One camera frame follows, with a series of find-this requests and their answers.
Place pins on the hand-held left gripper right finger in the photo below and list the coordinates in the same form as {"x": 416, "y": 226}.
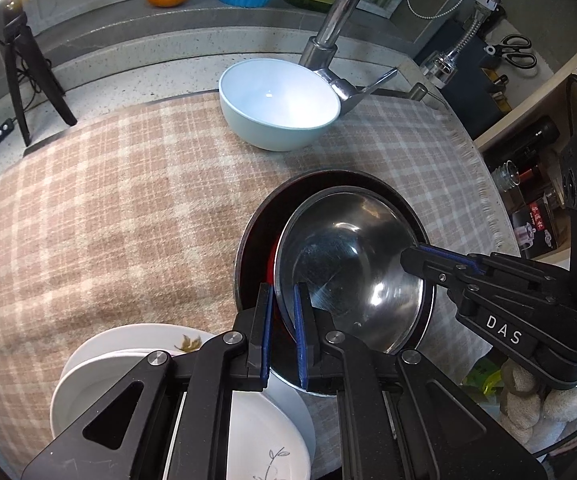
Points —
{"x": 300, "y": 335}

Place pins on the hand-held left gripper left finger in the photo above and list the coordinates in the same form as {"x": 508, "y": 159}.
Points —
{"x": 267, "y": 330}

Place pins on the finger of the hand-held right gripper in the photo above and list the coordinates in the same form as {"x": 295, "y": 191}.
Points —
{"x": 518, "y": 272}
{"x": 433, "y": 265}

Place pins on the red steel-lined bowl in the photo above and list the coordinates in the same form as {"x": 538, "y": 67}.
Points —
{"x": 253, "y": 250}

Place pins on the stainless steel bowl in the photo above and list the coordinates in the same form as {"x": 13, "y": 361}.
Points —
{"x": 348, "y": 260}

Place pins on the person's right hand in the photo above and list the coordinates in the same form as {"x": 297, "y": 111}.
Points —
{"x": 523, "y": 400}

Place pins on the red white printed box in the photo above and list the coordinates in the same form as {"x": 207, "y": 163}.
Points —
{"x": 543, "y": 230}

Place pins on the white plate grey sprig print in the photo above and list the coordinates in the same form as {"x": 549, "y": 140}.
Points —
{"x": 268, "y": 425}

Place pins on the small glass jar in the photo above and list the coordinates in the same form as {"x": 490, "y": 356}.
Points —
{"x": 504, "y": 176}

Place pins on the green yellow packet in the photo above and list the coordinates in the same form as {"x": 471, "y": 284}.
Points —
{"x": 481, "y": 380}

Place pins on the black bottle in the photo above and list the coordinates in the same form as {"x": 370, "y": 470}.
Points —
{"x": 523, "y": 142}

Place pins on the white plate with printed rim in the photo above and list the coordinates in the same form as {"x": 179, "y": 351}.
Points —
{"x": 118, "y": 337}

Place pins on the black storage rack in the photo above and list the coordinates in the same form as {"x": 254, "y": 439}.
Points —
{"x": 468, "y": 90}

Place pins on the beige plaid cloth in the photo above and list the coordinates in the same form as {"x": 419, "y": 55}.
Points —
{"x": 118, "y": 210}

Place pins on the light blue bowl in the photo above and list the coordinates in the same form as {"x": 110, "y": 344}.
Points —
{"x": 278, "y": 125}

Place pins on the black scissors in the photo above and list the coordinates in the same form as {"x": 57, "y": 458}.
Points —
{"x": 498, "y": 49}

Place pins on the chrome faucet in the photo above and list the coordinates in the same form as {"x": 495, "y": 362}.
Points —
{"x": 338, "y": 10}

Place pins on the black tripod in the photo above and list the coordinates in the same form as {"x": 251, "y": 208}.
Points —
{"x": 18, "y": 60}

